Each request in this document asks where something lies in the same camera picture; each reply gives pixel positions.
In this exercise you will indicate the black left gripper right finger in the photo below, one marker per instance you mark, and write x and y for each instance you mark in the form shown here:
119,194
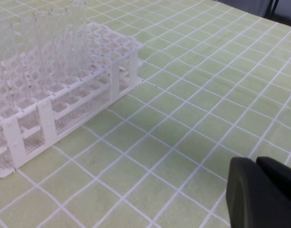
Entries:
278,173

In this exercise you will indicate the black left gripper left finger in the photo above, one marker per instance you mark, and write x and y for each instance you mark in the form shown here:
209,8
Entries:
253,201

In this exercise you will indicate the green grid tablecloth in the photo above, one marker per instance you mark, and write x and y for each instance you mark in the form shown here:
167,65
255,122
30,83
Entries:
216,83

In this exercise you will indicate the white test tube rack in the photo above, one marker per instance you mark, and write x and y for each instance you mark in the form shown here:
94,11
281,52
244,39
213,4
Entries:
110,73

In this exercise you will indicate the clear tube in rack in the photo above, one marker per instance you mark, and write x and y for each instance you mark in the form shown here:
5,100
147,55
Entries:
54,40
18,74
36,28
6,46

